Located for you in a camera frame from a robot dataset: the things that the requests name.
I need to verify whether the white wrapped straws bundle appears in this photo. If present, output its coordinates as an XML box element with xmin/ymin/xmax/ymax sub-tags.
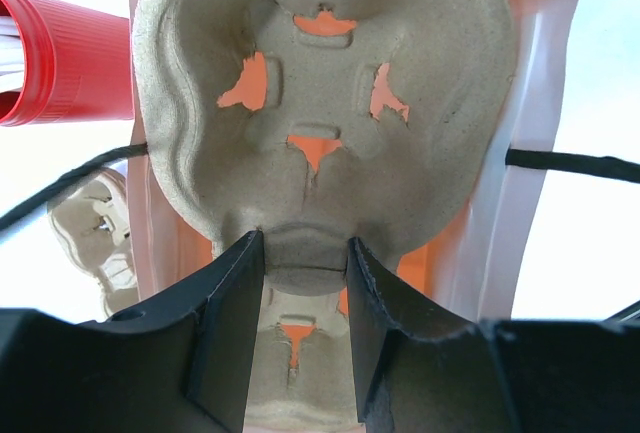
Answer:
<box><xmin>0</xmin><ymin>16</ymin><xmax>25</xmax><ymax>93</ymax></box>

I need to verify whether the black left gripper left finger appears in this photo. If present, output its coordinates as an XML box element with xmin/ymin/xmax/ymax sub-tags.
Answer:
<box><xmin>1</xmin><ymin>231</ymin><xmax>265</xmax><ymax>432</ymax></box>

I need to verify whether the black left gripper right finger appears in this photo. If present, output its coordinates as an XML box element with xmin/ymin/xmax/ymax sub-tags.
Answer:
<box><xmin>346</xmin><ymin>238</ymin><xmax>639</xmax><ymax>432</ymax></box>

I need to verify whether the red cylindrical holder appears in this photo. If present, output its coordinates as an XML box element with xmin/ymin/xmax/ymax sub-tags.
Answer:
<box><xmin>1</xmin><ymin>0</ymin><xmax>134</xmax><ymax>127</ymax></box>

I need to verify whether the orange paper bag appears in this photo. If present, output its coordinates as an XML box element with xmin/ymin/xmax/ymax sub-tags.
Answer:
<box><xmin>0</xmin><ymin>0</ymin><xmax>640</xmax><ymax>433</ymax></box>

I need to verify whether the brown cardboard cup carrier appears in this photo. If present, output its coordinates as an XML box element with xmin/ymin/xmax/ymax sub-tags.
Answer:
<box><xmin>47</xmin><ymin>168</ymin><xmax>139</xmax><ymax>317</ymax></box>

